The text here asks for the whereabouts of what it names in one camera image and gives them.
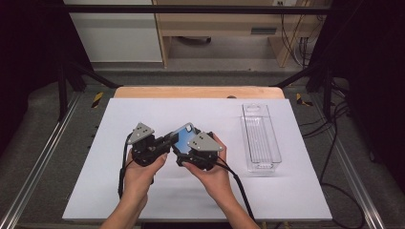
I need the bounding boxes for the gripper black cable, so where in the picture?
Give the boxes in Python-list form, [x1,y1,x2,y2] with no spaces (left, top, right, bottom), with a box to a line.
[117,133,136,199]
[215,161,256,222]

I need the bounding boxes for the light wooden desk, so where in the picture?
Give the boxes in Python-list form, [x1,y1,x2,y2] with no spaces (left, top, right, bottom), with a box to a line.
[152,0,332,68]

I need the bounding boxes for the yellow black hazard tape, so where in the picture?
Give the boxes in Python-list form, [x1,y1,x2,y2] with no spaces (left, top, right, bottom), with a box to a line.
[91,92,105,109]
[295,93,315,107]

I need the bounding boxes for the white table mat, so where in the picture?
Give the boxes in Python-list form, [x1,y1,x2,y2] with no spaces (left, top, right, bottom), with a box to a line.
[61,97,333,222]

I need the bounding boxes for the clear plastic box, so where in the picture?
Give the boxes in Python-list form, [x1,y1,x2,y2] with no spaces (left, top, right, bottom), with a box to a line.
[240,102,283,175]

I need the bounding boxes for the black horizontal frame bar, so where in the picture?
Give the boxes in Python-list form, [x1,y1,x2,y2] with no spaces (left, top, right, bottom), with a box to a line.
[63,4,332,15]

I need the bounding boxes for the iridescent phone case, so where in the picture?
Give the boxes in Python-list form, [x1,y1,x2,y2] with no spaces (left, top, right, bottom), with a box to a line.
[171,122,197,155]

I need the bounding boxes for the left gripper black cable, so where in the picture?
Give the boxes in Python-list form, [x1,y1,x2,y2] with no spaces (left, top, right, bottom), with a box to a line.
[117,133,136,199]

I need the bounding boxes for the black stand leg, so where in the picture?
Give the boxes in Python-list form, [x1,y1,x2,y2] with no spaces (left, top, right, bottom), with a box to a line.
[270,62,334,122]
[56,60,124,122]

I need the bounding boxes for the aluminium frame rail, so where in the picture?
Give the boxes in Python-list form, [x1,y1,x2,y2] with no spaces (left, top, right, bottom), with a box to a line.
[309,94,387,229]
[0,94,81,229]

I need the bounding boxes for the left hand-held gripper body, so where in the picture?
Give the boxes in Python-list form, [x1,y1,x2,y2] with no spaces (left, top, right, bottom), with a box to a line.
[127,122,168,167]

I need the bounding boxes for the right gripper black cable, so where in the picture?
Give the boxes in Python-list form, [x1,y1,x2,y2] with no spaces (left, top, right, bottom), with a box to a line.
[215,161,256,222]

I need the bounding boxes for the person's left hand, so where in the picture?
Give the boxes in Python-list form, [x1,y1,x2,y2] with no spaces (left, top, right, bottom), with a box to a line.
[123,149,168,199]

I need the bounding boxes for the grey desk label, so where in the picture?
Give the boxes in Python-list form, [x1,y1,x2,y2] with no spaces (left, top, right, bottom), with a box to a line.
[250,27,277,35]

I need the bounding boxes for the black floor cables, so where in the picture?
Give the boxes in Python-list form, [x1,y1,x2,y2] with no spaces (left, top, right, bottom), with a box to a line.
[299,79,368,229]

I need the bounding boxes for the white cabinet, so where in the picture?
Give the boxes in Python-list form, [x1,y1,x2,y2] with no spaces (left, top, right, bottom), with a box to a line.
[63,0,163,63]

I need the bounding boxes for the black hanging cables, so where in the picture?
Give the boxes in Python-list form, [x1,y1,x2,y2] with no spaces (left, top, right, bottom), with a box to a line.
[280,13,319,68]

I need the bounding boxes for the black curtain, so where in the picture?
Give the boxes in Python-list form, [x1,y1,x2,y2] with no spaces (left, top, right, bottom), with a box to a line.
[309,0,405,179]
[0,0,94,154]

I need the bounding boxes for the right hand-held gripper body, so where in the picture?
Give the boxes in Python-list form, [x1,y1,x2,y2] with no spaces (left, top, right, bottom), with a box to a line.
[175,132,224,171]

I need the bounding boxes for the person's right hand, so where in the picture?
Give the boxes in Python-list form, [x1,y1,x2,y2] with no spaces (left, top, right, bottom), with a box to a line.
[181,133,234,202]

